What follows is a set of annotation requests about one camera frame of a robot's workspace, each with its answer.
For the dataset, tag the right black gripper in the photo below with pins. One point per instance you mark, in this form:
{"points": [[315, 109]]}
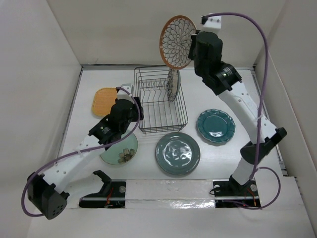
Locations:
{"points": [[193, 37]]}

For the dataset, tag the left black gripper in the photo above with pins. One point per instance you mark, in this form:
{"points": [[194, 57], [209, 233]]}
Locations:
{"points": [[134, 109]]}

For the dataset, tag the orange rimmed petal plate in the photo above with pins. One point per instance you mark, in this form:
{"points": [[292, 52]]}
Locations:
{"points": [[175, 41]]}

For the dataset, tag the orange woven plate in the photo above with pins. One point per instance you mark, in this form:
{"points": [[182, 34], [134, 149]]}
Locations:
{"points": [[103, 100]]}

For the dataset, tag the blue floral white plate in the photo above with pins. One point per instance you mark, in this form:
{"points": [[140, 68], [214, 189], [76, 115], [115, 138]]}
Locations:
{"points": [[173, 84]]}

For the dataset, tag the light green flower plate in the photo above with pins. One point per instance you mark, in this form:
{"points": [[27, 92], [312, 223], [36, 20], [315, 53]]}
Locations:
{"points": [[122, 152]]}

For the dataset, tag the grey-blue round plate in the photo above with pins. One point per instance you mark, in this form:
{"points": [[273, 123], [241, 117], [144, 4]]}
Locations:
{"points": [[177, 154]]}

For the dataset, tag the teal scalloped plate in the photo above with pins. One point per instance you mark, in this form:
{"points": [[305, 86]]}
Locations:
{"points": [[216, 126]]}

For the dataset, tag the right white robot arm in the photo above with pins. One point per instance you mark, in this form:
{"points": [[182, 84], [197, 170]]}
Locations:
{"points": [[224, 80]]}

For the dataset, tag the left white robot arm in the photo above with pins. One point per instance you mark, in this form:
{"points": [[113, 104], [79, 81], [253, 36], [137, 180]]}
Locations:
{"points": [[45, 188]]}

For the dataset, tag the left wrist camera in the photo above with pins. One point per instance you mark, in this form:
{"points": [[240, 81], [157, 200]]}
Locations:
{"points": [[125, 91]]}

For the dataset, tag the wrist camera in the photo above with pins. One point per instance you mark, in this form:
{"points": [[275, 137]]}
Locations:
{"points": [[211, 23], [125, 91]]}

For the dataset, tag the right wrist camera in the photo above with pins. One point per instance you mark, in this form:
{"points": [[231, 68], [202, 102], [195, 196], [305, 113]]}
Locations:
{"points": [[211, 23]]}

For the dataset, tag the wire dish rack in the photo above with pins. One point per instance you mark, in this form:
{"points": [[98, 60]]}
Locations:
{"points": [[160, 115]]}

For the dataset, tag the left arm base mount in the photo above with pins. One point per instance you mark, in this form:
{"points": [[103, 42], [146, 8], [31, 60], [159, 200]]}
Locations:
{"points": [[111, 194]]}

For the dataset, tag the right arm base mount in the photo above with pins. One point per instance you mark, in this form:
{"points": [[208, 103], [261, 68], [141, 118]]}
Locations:
{"points": [[229, 194]]}

